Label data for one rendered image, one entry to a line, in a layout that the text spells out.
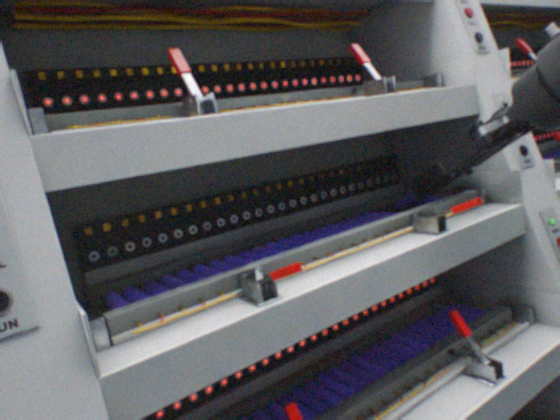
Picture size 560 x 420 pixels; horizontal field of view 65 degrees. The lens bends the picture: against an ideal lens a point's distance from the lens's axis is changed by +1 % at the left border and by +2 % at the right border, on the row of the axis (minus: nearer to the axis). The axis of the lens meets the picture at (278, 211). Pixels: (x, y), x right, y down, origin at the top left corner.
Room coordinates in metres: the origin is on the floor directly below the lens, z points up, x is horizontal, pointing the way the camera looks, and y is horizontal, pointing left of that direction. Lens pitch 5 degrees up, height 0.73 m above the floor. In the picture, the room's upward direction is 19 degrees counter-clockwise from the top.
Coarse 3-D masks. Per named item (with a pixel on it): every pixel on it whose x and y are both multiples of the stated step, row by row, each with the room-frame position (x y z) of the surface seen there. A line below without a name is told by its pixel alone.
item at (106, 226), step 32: (384, 160) 0.75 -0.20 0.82; (256, 192) 0.61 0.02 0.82; (288, 192) 0.64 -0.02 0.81; (320, 192) 0.68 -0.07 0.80; (352, 192) 0.72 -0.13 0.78; (96, 224) 0.49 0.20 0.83; (128, 224) 0.51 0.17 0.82; (160, 224) 0.54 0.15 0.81; (192, 224) 0.56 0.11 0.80; (224, 224) 0.59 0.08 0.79; (128, 256) 0.52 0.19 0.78
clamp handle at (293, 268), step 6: (294, 264) 0.36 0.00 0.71; (300, 264) 0.37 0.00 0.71; (258, 270) 0.42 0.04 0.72; (276, 270) 0.38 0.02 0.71; (282, 270) 0.37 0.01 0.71; (288, 270) 0.36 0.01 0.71; (294, 270) 0.36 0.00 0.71; (300, 270) 0.37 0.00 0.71; (258, 276) 0.42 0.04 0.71; (270, 276) 0.39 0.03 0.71; (276, 276) 0.38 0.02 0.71; (282, 276) 0.37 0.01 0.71
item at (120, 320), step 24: (408, 216) 0.59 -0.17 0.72; (336, 240) 0.52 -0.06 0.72; (360, 240) 0.54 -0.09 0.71; (264, 264) 0.47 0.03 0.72; (288, 264) 0.48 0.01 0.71; (192, 288) 0.42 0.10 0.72; (216, 288) 0.44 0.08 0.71; (240, 288) 0.45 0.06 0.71; (120, 312) 0.39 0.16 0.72; (144, 312) 0.40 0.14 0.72; (168, 312) 0.41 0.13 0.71
